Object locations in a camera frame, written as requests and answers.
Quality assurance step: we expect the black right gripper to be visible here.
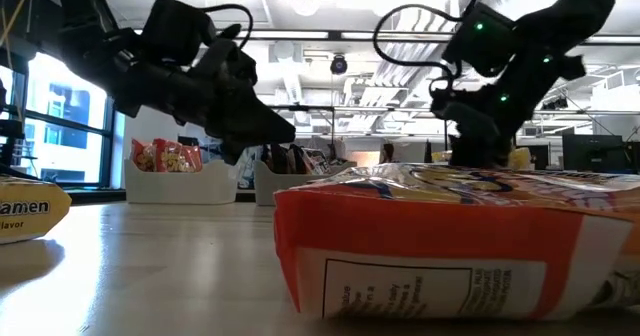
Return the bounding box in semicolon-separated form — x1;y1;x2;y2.
429;69;531;170

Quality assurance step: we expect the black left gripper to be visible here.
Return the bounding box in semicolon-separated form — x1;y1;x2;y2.
112;38;297;166

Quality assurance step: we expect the red Saucy Noods pack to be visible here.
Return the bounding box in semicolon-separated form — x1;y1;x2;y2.
130;138;157;172
152;137;204;173
273;163;640;322

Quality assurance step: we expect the grey plastic bin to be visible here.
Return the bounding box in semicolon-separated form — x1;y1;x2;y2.
253;159;359;207

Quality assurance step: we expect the white plastic bin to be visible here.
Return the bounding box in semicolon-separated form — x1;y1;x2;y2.
123;158;240;206

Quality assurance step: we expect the black overhead light bar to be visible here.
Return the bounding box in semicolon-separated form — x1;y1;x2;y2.
133;28;640;47

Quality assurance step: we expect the black ceiling spotlight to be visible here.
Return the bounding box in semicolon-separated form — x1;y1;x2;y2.
329;54;349;76

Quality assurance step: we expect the black background monitor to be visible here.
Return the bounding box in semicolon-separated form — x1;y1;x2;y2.
562;134;626;173

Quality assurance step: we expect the silver snack packet bottom-right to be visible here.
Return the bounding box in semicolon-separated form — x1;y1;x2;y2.
589;270;640;310

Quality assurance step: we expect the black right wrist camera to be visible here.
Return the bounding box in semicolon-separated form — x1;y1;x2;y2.
441;1;517;78

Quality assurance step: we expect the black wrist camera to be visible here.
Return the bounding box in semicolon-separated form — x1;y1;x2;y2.
441;1;517;78
141;0;217;68

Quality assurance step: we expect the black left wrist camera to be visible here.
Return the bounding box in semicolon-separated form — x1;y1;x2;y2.
141;0;217;68

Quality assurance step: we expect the white ring ceiling lamp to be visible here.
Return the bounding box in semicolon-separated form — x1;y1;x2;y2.
292;0;321;17

